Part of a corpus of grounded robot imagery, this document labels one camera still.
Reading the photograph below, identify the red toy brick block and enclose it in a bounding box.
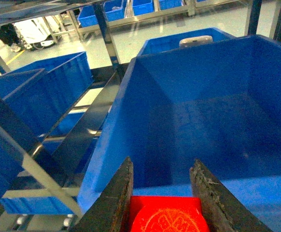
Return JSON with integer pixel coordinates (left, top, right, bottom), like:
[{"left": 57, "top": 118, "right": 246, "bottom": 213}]
[{"left": 128, "top": 196, "right": 210, "bottom": 232}]

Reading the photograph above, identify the person in dark trousers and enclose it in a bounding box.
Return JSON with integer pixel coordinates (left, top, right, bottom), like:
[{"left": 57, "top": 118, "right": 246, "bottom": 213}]
[{"left": 0, "top": 24, "right": 22, "bottom": 53}]

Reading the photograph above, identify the white machine in background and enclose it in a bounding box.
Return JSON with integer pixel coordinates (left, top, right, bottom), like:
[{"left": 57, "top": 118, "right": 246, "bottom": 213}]
[{"left": 13, "top": 16, "right": 61, "bottom": 50}]

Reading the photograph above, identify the blue bin behind right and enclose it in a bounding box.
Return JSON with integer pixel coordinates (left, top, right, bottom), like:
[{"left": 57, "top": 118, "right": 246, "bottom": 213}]
[{"left": 137, "top": 28, "right": 235, "bottom": 57}]

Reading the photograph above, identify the blue bin behind left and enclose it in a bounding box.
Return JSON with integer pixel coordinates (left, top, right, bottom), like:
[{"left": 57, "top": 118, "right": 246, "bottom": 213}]
[{"left": 0, "top": 52, "right": 93, "bottom": 137}]

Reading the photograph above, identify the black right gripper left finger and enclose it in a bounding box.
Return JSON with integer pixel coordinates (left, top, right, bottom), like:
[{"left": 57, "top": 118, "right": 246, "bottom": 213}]
[{"left": 70, "top": 156, "right": 134, "bottom": 232}]

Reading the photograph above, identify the large blue bin right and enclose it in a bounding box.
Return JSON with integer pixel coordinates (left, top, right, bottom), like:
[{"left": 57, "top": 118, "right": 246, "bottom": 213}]
[{"left": 77, "top": 36, "right": 281, "bottom": 232}]

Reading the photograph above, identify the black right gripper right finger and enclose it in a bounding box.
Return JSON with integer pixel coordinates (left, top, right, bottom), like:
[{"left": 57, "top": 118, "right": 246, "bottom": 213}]
[{"left": 189, "top": 159, "right": 271, "bottom": 232}]

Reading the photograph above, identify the steel rack upright post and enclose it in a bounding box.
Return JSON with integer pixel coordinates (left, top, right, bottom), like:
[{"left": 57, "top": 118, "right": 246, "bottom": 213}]
[{"left": 92, "top": 2, "right": 125, "bottom": 81}]

